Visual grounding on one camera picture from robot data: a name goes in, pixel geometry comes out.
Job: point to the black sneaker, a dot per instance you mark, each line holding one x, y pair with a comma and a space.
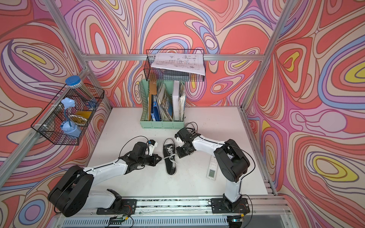
192, 127
169, 153

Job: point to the black wire basket back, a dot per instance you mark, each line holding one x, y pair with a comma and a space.
171, 75

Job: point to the white remote control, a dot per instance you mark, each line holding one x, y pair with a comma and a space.
212, 169

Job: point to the yellow tin in basket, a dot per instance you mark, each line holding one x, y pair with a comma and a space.
80, 118

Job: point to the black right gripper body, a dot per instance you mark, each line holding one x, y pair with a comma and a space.
184, 151

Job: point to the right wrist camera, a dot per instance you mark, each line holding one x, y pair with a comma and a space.
179, 142

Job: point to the white printed paper sheet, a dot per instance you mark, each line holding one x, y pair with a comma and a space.
188, 63

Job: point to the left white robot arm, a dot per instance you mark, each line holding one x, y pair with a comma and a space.
74, 193

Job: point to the black wire basket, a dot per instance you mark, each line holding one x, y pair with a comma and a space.
48, 123
171, 75

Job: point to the green perforated file organizer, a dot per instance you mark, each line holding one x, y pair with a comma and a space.
144, 122

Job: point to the black wire basket left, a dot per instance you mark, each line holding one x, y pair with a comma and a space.
48, 123

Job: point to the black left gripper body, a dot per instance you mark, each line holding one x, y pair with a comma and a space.
147, 160

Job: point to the blue lidded jar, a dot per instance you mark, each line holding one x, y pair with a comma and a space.
75, 83

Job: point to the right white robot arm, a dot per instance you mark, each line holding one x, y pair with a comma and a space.
231, 159

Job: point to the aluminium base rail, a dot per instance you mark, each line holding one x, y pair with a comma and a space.
265, 211

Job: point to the white book in organizer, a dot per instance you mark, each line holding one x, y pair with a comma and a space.
176, 103

